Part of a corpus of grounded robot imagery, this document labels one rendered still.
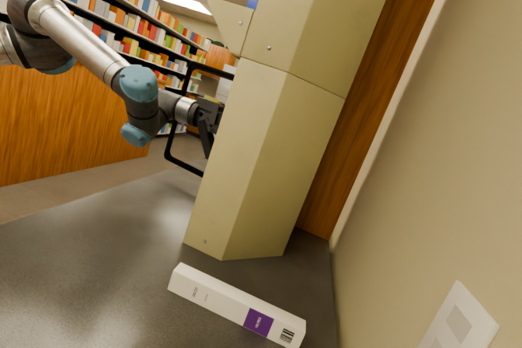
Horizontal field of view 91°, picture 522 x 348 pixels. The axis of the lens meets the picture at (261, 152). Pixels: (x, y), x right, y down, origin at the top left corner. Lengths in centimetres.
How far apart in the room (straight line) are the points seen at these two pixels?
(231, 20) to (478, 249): 57
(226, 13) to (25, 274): 61
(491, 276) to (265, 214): 44
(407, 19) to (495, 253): 77
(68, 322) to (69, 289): 7
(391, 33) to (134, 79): 77
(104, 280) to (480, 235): 58
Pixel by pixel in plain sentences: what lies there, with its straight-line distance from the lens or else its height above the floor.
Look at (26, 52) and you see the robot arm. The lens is 97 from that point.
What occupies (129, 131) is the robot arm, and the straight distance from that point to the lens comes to 72.
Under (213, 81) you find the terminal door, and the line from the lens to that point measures 98.
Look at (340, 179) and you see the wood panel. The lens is 95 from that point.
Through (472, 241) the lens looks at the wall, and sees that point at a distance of 42.
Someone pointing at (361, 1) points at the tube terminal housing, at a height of 162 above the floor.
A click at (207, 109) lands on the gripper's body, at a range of 74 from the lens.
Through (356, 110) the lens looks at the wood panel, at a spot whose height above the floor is 141.
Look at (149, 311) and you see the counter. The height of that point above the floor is 94.
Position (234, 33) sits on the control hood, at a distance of 61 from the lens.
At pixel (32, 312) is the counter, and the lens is 55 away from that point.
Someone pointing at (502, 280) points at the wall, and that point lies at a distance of 37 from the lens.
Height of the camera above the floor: 134
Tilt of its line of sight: 11 degrees down
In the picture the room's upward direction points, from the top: 20 degrees clockwise
